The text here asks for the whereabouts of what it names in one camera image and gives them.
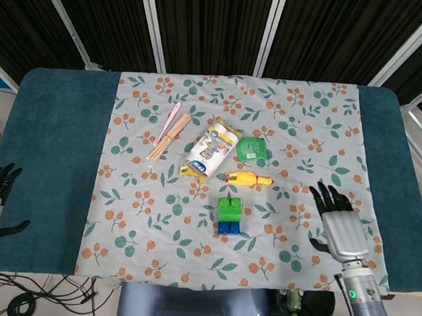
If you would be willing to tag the blue building block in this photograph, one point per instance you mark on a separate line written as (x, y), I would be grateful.
(228, 229)

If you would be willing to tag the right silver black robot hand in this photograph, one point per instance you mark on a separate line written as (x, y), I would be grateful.
(344, 230)

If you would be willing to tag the green building block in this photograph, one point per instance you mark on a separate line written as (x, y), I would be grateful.
(229, 213)

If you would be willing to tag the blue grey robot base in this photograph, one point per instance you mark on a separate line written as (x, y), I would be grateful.
(187, 307)

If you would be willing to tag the floral orange berry tablecloth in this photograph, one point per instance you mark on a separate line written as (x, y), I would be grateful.
(157, 215)

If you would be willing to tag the green white bottle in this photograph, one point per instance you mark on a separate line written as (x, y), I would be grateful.
(293, 300)

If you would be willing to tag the teal table cover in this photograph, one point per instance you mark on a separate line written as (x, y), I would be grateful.
(53, 155)

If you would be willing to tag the green snack packet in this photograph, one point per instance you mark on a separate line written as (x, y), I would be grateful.
(251, 149)

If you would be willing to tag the pink toothbrush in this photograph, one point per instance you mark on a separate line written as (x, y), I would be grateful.
(172, 118)

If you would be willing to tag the black round bin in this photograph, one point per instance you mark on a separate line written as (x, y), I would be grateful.
(316, 307)

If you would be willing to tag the packaged snack bag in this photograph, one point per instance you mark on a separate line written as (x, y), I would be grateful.
(211, 147)

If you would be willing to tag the bundle of wooden sticks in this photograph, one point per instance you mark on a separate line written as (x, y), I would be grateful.
(169, 137)

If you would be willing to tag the yellow rubber chicken toy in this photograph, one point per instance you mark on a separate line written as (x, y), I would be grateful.
(249, 178)

